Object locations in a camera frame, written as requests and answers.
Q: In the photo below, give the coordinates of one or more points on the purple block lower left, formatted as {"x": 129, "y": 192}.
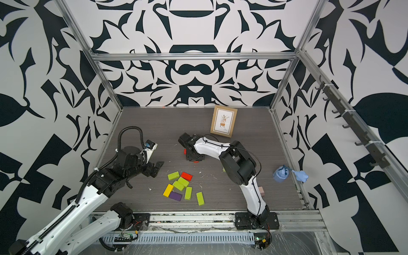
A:
{"x": 175, "y": 196}

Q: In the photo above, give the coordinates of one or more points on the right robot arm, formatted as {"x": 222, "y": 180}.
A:
{"x": 239, "y": 165}

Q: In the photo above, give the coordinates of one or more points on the green circuit board left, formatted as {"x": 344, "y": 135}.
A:
{"x": 126, "y": 237}

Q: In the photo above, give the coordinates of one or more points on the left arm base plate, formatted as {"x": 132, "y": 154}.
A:
{"x": 140, "y": 222}

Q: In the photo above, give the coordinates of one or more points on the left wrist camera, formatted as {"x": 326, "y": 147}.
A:
{"x": 149, "y": 148}

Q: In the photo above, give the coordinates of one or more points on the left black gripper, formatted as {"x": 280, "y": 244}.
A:
{"x": 150, "y": 171}

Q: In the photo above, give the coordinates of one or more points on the circuit board right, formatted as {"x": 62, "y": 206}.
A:
{"x": 262, "y": 241}

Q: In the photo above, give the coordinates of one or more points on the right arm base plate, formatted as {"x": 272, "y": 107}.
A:
{"x": 247, "y": 221}

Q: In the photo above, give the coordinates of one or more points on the lime block bottom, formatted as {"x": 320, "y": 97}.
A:
{"x": 200, "y": 198}

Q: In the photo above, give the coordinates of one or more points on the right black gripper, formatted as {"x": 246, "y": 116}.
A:
{"x": 197, "y": 158}

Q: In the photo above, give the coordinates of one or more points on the wall hook rail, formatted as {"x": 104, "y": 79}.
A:
{"x": 354, "y": 121}

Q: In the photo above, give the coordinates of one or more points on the yellow block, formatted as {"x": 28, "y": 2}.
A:
{"x": 168, "y": 190}

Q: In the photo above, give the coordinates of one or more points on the aluminium front rail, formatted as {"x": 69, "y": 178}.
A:
{"x": 200, "y": 221}

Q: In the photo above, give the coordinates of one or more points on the white cable duct strip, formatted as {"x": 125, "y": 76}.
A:
{"x": 185, "y": 238}

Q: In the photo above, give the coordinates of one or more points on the pink beige small box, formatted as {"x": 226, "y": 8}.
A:
{"x": 261, "y": 190}

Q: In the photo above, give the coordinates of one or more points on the wooden picture frame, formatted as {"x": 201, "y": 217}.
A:
{"x": 223, "y": 121}

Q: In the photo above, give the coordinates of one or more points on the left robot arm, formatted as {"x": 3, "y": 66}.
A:
{"x": 61, "y": 236}

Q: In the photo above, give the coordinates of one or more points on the lime block lower middle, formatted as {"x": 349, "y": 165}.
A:
{"x": 188, "y": 193}

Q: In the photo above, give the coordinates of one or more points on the lime block left of pile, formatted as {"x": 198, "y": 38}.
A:
{"x": 173, "y": 176}

